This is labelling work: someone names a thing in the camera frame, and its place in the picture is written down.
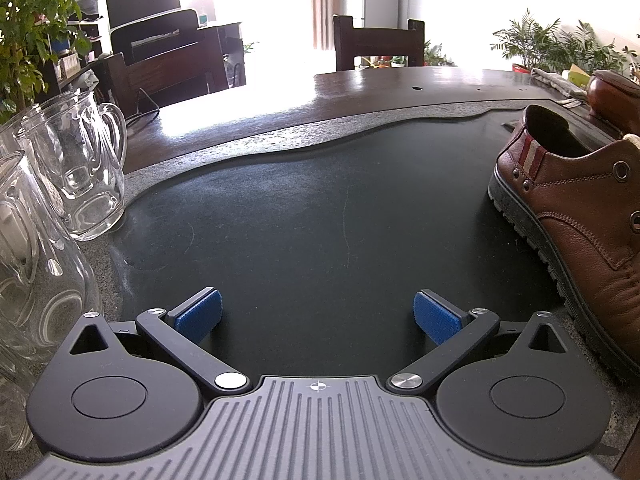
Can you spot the green box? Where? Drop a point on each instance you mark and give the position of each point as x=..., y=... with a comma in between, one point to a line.
x=580, y=77

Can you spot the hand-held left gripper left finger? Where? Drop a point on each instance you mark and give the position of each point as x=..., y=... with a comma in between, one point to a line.
x=200, y=316

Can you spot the folded cloth on table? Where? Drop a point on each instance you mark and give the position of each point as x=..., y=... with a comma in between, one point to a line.
x=555, y=84

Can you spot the black monitor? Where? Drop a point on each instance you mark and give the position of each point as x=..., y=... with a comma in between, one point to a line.
x=142, y=0

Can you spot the black office chair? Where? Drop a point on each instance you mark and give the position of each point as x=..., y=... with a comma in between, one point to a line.
x=155, y=27

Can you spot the large glass pitcher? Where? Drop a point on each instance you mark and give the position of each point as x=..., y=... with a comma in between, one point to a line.
x=35, y=270

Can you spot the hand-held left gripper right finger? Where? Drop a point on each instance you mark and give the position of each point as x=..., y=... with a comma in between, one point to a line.
x=435, y=317

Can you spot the green palm plant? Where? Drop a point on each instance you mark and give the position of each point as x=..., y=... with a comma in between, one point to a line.
x=592, y=50
x=530, y=40

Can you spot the brown curtain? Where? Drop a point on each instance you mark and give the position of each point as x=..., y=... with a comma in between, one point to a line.
x=322, y=5

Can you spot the cluttered shelf unit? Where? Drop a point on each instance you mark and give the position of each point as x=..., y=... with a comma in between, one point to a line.
x=75, y=35

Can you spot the leafy green tree plant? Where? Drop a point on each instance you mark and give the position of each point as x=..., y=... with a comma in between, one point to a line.
x=30, y=20

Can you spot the small green plant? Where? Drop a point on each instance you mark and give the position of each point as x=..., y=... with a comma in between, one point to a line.
x=436, y=55

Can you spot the dark desk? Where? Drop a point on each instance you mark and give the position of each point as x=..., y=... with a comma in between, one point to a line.
x=227, y=45

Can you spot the brown leather shoe striped heel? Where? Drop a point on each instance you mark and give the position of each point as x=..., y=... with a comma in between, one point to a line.
x=580, y=220

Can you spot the dark wooden chair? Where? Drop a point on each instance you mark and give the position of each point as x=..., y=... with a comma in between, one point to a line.
x=377, y=45
x=165, y=75

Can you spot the black stone tea tray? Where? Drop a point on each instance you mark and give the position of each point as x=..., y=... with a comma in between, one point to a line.
x=300, y=235

